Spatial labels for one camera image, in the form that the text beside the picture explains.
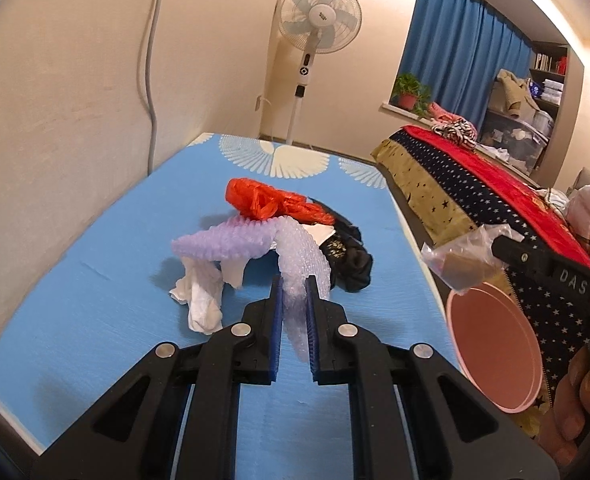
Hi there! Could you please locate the white standing fan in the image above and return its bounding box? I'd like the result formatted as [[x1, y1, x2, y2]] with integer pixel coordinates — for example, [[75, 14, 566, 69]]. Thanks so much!
[[274, 0, 363, 148]]

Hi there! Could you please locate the pink cloth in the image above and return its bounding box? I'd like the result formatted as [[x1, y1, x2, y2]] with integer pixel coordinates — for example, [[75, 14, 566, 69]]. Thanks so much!
[[427, 101, 463, 123]]

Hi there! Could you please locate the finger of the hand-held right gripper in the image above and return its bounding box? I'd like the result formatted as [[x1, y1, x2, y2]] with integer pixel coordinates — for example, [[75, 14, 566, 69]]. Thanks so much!
[[491, 236, 556, 283]]

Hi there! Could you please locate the grey wall cable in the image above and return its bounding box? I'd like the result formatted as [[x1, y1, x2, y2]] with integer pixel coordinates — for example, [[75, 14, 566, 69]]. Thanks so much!
[[138, 0, 168, 176]]

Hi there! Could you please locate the clear plastic bag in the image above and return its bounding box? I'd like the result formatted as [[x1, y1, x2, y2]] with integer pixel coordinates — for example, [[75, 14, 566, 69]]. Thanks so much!
[[421, 224, 526, 295]]

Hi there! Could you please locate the pink plastic basin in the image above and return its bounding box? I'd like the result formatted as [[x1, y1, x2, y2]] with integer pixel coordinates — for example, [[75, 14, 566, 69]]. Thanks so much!
[[446, 280, 546, 415]]

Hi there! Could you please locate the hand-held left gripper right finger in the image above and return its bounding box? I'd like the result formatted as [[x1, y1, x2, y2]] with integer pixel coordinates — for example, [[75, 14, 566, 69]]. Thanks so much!
[[305, 275, 560, 480]]

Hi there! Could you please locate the red plastic bag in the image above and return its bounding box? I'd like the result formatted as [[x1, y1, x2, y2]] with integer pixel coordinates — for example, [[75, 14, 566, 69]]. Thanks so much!
[[223, 177, 336, 226]]

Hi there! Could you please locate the red navy star-print bedspread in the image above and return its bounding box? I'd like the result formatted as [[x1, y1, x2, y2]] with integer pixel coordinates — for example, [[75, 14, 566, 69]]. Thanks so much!
[[372, 125, 590, 441]]

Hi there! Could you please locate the clear plastic storage bin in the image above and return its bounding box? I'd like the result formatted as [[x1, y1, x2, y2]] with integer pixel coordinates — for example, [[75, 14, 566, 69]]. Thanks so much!
[[480, 107, 556, 173]]

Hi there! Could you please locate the zebra-striped cloth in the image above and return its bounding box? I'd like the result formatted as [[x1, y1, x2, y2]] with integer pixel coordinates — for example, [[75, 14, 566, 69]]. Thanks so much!
[[432, 117, 480, 150]]

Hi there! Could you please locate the khaki jacket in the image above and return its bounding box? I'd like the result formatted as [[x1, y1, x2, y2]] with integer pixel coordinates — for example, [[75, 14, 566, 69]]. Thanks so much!
[[490, 67, 536, 116]]

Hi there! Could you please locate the black plastic bag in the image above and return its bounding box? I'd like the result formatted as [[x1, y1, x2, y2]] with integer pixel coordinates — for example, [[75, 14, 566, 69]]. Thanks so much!
[[310, 200, 374, 293]]

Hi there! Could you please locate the lilac bubble wrap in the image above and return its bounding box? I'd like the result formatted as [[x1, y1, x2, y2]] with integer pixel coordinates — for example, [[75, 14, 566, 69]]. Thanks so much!
[[171, 216, 333, 361]]

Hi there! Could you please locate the white plastic bag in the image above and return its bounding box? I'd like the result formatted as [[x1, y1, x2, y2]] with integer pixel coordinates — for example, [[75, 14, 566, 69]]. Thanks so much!
[[169, 255, 248, 335]]

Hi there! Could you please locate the wooden bookshelf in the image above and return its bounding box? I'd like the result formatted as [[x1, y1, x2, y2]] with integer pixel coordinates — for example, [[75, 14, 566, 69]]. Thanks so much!
[[529, 40, 570, 121]]

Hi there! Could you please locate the potted green plant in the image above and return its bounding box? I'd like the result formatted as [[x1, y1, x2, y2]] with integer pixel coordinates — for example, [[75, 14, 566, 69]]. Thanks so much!
[[391, 73, 433, 117]]

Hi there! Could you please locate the blue curtain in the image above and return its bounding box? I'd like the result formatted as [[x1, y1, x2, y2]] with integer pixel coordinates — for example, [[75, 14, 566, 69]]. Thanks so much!
[[390, 0, 533, 133]]

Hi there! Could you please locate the blue bird-print mat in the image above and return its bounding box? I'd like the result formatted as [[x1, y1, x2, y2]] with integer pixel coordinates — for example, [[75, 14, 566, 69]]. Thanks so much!
[[0, 132, 463, 480]]

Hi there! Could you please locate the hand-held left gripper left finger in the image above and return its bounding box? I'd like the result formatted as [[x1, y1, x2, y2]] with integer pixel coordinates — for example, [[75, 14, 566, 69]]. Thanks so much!
[[30, 276, 286, 480]]

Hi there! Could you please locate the white cloth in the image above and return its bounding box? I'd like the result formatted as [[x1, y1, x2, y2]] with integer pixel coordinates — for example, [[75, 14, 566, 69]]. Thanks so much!
[[537, 187, 570, 216]]

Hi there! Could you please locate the person's right hand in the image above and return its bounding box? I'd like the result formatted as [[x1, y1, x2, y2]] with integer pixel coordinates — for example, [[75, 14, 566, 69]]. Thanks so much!
[[549, 346, 590, 456]]

